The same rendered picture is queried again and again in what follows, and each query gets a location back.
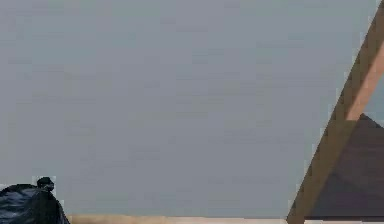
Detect black garbage bag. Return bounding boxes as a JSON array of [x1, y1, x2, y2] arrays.
[[0, 176, 71, 224]]

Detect brown wooden door frame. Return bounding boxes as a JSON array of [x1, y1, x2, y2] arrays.
[[286, 0, 384, 224]]

